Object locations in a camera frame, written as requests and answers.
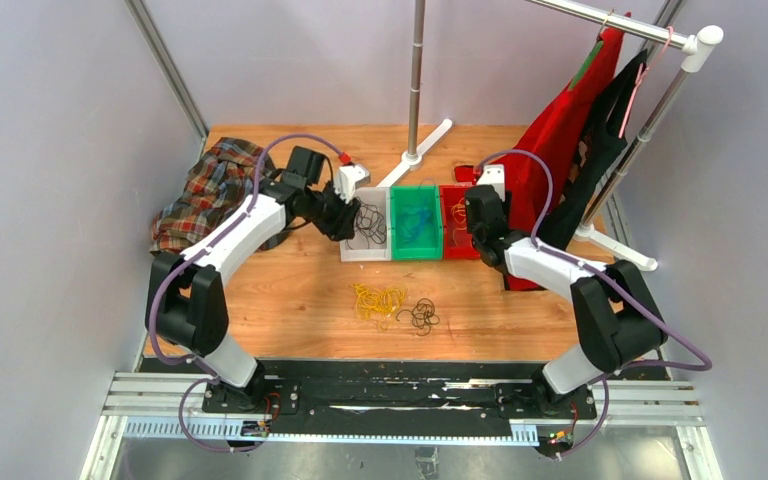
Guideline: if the plaid shirt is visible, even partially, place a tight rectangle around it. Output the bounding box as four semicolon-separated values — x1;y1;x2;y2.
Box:
149;137;262;255

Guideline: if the pink hanger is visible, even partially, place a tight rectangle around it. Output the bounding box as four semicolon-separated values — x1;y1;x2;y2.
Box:
618;25;674;138

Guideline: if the white plastic bin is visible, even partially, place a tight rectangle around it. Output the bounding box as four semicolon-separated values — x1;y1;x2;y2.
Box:
340;187;392;262

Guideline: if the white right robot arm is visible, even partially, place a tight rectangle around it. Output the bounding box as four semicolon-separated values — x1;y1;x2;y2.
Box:
465;185;668;417

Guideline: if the black garment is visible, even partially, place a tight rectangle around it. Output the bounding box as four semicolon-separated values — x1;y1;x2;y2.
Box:
538;52;648;249

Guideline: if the green hanger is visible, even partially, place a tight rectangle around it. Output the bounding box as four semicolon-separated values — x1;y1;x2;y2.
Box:
567;39;604;91

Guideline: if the green plastic bin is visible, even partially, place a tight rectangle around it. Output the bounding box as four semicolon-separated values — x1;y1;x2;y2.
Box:
390;184;443;261

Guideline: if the red plastic bin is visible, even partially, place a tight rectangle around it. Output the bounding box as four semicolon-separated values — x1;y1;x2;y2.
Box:
439;184;480;260

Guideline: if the silver clothes rack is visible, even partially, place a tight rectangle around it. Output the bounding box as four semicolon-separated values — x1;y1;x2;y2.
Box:
378;0;724;272

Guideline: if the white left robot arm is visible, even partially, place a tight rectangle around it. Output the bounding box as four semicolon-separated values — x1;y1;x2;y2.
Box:
145;147;370;413

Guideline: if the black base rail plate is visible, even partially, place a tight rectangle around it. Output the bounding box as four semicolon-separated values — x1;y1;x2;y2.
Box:
142;357;670;439

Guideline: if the red sweater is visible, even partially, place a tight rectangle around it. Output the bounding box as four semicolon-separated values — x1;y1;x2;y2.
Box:
453;13;632;293

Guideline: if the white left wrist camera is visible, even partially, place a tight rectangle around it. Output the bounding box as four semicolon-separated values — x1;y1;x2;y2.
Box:
333;163;371;204

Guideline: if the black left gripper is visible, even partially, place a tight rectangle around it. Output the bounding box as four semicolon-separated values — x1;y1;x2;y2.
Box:
306;180;362;242

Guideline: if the aluminium frame rail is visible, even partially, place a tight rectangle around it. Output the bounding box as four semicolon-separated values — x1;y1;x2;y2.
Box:
82;372;722;479

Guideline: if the brown cable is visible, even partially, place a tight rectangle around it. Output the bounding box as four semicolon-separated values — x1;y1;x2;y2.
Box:
395;298;442;338
350;201;391;252

